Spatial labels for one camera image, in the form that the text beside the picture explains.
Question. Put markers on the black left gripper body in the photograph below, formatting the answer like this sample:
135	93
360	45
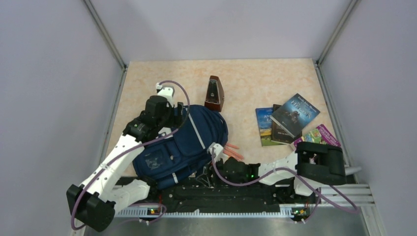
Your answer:
167	120

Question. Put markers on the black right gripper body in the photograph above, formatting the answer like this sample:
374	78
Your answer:
225	175

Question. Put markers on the navy blue student backpack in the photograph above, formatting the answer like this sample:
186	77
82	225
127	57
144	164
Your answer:
171	160

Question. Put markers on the dark blue fantasy book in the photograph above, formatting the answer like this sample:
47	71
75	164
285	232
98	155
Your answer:
307	112

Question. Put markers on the purple colourful children's book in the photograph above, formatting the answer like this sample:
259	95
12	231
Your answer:
319	135

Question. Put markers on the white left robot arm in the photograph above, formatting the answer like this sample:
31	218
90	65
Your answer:
96	201

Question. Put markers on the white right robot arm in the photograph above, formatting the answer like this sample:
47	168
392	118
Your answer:
312	166

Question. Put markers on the dark brown book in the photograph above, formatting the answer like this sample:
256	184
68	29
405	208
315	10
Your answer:
279	134

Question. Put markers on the brown wooden metronome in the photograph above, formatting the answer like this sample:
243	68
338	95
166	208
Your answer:
215	94

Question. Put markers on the blue green landscape book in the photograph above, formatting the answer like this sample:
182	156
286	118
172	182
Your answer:
265	126

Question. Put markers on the grey metal tube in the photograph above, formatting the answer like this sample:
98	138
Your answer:
352	170

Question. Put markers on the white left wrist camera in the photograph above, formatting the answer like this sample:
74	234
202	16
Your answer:
167	92

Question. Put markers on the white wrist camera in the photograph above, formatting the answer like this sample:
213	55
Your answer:
216	152
167	92

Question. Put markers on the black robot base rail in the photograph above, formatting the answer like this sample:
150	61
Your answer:
192	199

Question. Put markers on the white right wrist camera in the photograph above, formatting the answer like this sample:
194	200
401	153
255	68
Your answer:
216	152

